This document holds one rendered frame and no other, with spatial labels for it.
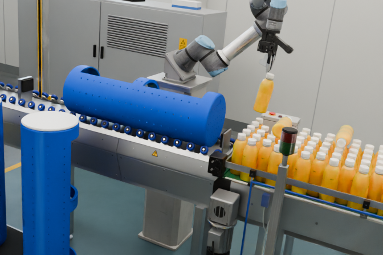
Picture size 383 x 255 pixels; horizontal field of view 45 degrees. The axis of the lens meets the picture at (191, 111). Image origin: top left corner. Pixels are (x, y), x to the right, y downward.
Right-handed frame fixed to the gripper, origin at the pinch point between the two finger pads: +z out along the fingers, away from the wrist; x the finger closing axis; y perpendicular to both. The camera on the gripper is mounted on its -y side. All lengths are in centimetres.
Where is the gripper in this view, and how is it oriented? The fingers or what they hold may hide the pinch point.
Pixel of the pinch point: (269, 70)
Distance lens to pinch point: 236.5
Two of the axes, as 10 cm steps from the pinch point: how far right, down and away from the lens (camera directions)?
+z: -1.5, 9.5, 2.9
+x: -4.5, 2.0, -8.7
